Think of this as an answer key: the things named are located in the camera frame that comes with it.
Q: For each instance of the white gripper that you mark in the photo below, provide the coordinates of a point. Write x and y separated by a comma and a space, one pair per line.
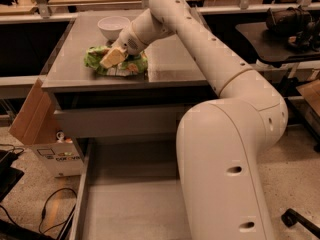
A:
128, 41

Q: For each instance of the green rice chip bag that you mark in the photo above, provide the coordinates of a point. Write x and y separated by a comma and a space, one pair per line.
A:
132, 65

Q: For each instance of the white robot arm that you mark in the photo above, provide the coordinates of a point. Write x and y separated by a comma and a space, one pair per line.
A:
217, 141

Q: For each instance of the closed top drawer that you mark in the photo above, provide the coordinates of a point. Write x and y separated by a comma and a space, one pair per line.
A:
122, 121

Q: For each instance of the open middle drawer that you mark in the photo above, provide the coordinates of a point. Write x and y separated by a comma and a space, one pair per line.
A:
130, 192

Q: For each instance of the grey drawer cabinet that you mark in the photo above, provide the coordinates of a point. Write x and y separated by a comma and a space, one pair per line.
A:
171, 79

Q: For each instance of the white ceramic bowl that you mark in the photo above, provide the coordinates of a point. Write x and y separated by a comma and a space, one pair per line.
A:
111, 27

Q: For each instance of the cardboard box with bottles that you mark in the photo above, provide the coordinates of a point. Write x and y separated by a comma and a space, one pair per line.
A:
35, 127

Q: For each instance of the black side table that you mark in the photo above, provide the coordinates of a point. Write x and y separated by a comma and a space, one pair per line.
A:
275, 51

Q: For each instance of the black equipment at left edge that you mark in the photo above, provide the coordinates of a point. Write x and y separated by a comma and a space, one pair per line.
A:
9, 176

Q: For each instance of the black device on table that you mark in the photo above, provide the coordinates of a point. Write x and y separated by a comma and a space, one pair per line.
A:
301, 29

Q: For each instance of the black caster wheel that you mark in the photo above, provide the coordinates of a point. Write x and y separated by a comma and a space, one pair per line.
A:
290, 217

